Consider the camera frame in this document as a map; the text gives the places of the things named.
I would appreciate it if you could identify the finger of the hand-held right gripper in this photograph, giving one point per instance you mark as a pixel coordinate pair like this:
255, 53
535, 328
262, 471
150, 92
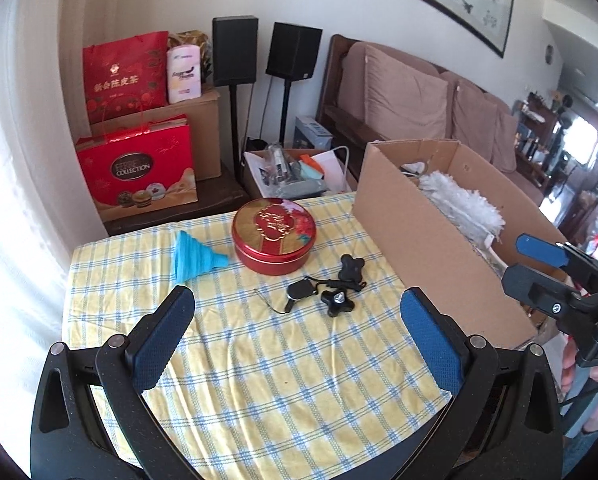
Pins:
541, 249
529, 282

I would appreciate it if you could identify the red chocolate gift bag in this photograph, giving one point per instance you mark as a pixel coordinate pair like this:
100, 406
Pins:
139, 170

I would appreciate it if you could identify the blue collapsible funnel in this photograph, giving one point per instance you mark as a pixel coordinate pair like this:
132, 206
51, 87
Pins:
194, 257

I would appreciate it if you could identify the red round tin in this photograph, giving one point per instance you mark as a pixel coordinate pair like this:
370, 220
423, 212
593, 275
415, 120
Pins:
274, 240

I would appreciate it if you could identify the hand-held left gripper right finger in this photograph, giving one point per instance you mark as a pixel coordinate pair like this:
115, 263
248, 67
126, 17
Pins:
431, 345

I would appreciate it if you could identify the large brown sofa pillow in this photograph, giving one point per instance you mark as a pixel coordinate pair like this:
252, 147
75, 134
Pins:
404, 95

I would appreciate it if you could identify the large cardboard box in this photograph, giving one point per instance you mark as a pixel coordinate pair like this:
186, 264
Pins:
429, 250

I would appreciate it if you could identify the yellow checked tablecloth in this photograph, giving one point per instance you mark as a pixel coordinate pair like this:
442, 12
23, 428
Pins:
279, 385

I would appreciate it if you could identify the brown closed cardboard box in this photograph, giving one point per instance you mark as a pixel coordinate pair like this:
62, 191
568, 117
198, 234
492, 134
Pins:
204, 135

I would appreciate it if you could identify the brown sofa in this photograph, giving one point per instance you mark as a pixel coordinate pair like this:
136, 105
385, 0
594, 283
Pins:
349, 110

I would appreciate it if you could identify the cluttered dark shelf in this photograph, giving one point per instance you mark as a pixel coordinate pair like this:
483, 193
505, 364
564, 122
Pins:
574, 170

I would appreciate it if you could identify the white sheer curtain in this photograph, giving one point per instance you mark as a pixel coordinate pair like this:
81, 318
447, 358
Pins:
19, 160

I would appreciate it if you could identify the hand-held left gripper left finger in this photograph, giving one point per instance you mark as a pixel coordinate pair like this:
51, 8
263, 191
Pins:
161, 340

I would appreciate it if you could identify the white pink tissue pack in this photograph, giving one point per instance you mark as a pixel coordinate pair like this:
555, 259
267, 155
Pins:
184, 75

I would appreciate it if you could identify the black speaker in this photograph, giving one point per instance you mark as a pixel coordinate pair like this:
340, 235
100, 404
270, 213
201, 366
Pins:
235, 50
294, 50

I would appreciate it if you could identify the red gift bag gold print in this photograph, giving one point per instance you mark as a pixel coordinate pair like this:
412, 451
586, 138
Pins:
124, 77

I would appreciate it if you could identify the black speaker stand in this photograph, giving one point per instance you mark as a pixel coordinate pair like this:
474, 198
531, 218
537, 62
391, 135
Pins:
285, 110
235, 130

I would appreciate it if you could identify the black star knob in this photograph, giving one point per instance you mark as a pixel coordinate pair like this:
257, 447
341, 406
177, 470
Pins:
338, 302

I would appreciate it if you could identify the white fluffy duster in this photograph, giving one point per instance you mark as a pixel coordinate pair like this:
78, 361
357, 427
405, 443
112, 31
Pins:
459, 205

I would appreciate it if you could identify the gold wrapped package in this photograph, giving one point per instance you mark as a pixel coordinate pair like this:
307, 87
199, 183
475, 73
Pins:
201, 42

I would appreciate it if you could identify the blue white box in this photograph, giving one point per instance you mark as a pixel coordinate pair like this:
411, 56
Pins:
311, 132

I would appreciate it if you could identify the small round wall ornament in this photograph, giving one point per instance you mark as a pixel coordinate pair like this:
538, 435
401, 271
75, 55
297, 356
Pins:
549, 53

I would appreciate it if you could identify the small cluttered cardboard box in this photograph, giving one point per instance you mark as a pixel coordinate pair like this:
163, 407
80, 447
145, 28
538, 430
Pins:
299, 175

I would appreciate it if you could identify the person's right hand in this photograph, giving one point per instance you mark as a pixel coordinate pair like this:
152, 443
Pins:
568, 365

